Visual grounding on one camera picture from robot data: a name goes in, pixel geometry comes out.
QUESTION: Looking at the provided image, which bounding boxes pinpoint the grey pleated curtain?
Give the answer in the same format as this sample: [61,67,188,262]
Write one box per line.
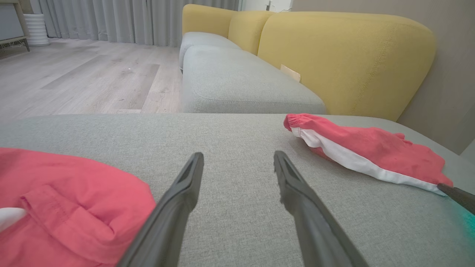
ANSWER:
[30,0,242,47]

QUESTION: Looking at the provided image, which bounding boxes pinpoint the beige sofa label tag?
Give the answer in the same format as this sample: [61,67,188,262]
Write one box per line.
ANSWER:
[280,64,301,83]

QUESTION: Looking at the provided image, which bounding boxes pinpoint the wide yellow sofa backrest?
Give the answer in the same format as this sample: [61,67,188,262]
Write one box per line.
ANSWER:
[257,11,437,122]

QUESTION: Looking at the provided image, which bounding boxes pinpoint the long grey sofa seat cushion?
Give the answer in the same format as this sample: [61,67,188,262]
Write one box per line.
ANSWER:
[181,45,327,114]

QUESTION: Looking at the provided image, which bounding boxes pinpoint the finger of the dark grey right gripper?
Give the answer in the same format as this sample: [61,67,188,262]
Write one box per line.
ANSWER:
[437,183,475,216]

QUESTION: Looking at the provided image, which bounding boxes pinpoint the short grey sofa seat cushion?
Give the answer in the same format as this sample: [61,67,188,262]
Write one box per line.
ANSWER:
[179,32,242,72]

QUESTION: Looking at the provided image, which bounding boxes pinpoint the white ribbed plant pot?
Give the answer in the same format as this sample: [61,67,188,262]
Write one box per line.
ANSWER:
[23,14,51,46]

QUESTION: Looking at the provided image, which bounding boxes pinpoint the red shorts with white stripe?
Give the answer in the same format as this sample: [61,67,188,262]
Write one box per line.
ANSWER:
[284,113,454,196]

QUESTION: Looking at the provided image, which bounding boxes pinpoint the red white basketball jersey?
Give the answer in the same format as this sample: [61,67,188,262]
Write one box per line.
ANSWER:
[0,147,157,267]

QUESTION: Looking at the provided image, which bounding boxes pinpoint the low grey tv cabinet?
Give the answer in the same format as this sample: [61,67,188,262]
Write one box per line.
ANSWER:
[0,0,31,53]

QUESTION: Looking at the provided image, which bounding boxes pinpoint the narrow yellow sofa backrest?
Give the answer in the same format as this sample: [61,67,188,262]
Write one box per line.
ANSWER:
[227,10,275,56]

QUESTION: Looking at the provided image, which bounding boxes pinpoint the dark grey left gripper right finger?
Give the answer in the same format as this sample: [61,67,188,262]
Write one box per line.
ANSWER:
[273,150,368,267]

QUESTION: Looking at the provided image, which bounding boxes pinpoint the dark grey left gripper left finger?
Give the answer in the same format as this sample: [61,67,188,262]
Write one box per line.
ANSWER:
[116,152,205,267]

